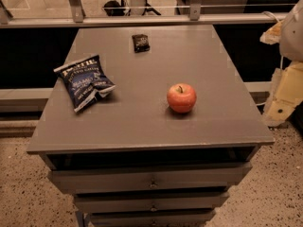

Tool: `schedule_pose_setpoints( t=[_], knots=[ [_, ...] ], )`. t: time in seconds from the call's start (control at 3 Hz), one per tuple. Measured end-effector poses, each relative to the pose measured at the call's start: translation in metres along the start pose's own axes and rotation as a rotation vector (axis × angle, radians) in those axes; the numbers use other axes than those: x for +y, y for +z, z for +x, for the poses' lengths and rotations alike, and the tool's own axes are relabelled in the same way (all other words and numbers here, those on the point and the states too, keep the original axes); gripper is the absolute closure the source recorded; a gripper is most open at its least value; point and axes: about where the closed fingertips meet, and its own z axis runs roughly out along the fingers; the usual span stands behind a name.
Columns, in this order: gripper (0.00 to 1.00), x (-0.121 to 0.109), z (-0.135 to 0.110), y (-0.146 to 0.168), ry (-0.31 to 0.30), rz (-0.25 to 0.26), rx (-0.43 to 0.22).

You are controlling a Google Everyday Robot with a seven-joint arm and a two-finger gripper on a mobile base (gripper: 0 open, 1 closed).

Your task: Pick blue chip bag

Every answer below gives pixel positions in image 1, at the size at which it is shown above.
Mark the small black snack packet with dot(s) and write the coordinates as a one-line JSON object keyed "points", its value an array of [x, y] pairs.
{"points": [[141, 43]]}

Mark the black object behind railing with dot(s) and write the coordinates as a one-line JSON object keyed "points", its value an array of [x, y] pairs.
{"points": [[115, 8]]}

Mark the metal guard railing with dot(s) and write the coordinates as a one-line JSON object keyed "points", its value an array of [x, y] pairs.
{"points": [[90, 13]]}

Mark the top grey drawer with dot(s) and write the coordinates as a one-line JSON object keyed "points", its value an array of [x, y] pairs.
{"points": [[128, 179]]}

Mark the grey drawer cabinet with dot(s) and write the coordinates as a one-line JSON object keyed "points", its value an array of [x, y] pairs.
{"points": [[134, 126]]}

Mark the red apple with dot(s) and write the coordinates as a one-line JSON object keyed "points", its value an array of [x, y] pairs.
{"points": [[181, 97]]}

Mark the middle grey drawer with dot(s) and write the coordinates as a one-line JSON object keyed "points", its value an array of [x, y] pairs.
{"points": [[152, 203]]}

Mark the white and yellow robot arm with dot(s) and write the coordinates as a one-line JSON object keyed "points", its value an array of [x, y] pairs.
{"points": [[287, 81]]}

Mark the blue chip bag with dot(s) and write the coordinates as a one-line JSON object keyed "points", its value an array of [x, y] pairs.
{"points": [[83, 80]]}

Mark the grey drawer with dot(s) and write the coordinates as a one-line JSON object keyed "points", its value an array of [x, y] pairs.
{"points": [[152, 203], [128, 179], [152, 219]]}

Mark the bottom grey drawer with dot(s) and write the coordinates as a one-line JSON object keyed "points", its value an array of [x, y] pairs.
{"points": [[152, 219]]}

